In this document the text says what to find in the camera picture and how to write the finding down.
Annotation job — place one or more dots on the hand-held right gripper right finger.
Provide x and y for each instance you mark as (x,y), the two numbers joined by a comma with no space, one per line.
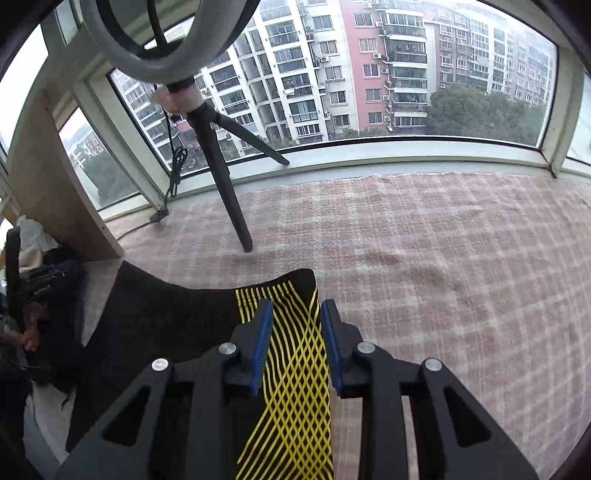
(330,344)

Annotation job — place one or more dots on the black tripod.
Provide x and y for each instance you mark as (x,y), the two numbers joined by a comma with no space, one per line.
(221,152)

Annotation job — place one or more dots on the person's left hand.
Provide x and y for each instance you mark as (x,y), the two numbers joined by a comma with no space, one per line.
(31,334)

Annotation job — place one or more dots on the black garment with yellow stripes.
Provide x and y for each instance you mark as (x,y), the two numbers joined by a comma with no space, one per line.
(180,318)

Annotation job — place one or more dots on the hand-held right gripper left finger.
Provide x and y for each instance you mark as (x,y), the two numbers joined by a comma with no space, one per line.
(262,341)

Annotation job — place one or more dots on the white cloth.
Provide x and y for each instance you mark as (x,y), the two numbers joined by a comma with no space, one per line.
(33,244)

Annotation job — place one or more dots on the pink plaid blanket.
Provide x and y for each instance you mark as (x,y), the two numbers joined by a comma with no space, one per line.
(438,267)

